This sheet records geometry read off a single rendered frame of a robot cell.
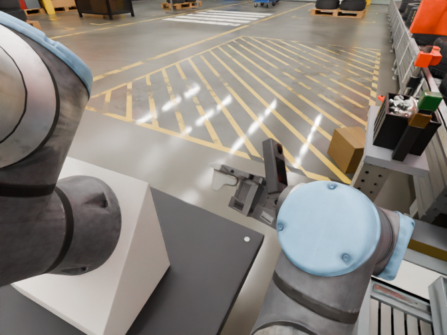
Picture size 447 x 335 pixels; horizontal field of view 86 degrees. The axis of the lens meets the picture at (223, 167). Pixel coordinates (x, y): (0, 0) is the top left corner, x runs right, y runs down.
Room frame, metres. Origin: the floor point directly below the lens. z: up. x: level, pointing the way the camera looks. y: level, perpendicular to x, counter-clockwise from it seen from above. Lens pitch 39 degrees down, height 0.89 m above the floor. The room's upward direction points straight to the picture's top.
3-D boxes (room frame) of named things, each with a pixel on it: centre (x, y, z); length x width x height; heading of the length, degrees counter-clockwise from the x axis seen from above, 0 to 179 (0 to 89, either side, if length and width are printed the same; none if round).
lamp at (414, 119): (0.59, -0.54, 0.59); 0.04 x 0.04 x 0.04; 62
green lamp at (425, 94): (0.59, -0.54, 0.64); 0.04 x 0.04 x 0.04; 62
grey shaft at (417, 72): (1.66, -1.30, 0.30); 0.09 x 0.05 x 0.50; 152
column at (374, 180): (0.80, -0.64, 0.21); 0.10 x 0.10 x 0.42; 62
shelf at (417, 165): (0.77, -0.63, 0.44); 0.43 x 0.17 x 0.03; 152
